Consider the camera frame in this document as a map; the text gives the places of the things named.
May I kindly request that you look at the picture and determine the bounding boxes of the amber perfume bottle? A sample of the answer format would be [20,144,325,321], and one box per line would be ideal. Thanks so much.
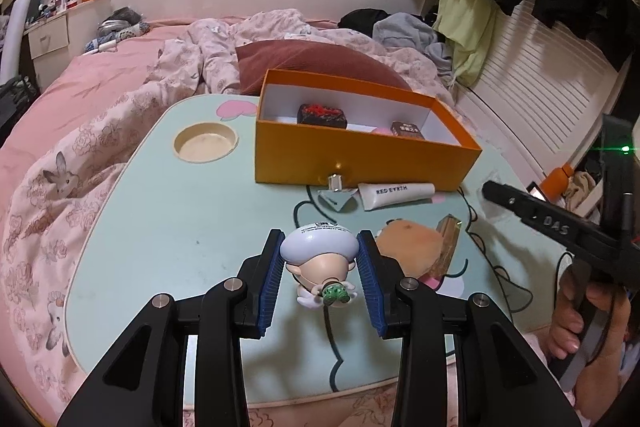
[424,215,462,289]

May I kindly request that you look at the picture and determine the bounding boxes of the brown plush toy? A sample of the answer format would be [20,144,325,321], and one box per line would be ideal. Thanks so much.
[375,219,444,279]

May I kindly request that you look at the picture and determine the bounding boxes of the brown small carton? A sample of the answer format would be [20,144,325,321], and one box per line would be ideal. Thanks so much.
[390,121,424,140]

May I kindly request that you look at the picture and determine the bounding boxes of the white cosmetic tube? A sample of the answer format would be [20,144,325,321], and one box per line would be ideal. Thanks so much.
[358,183,436,211]

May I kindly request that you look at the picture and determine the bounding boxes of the white haired doll figure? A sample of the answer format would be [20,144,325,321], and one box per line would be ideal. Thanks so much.
[280,222,359,310]

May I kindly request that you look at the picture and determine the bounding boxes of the silver perfume bottle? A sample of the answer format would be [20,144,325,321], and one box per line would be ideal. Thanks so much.
[318,173,358,212]

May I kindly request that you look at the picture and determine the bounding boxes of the orange cardboard box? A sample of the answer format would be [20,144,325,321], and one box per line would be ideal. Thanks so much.
[254,69,482,192]

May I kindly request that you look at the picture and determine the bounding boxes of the black rectangular pouch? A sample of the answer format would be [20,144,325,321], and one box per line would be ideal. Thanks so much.
[297,104,347,129]

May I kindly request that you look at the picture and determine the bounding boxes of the pink jelly toy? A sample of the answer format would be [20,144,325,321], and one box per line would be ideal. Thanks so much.
[371,127,394,135]

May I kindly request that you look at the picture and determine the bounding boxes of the person right hand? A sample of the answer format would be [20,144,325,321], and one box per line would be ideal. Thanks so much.
[544,261,634,425]

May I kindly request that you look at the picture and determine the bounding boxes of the orange water bottle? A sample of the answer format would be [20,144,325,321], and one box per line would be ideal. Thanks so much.
[539,164,574,204]

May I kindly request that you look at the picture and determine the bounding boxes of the smartphone with lit screen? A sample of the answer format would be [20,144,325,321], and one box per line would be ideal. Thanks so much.
[526,182,548,202]

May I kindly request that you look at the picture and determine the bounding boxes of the pink floral duvet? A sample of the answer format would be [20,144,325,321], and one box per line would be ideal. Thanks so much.
[1,9,452,424]

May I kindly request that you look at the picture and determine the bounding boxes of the mint green lap table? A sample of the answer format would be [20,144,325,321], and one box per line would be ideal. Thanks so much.
[65,95,563,405]

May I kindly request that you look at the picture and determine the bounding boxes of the light green hanging cloth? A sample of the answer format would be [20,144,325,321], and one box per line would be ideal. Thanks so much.
[434,0,499,87]

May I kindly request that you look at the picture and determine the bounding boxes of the grey blue clothes pile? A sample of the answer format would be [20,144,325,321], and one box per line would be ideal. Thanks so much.
[372,13,454,80]

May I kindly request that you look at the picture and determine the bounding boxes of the black clothes on bed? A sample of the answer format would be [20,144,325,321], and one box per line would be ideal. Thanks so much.
[337,8,390,36]

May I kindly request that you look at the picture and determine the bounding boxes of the white bedside drawer cabinet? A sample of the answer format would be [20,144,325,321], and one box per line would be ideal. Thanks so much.
[26,14,70,60]

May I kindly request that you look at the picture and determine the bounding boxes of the striped clothes pile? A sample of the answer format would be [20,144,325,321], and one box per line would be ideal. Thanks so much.
[84,6,151,54]

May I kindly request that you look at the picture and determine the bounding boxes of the maroon corduroy pillow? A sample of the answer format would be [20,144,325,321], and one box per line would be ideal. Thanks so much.
[235,40,411,95]

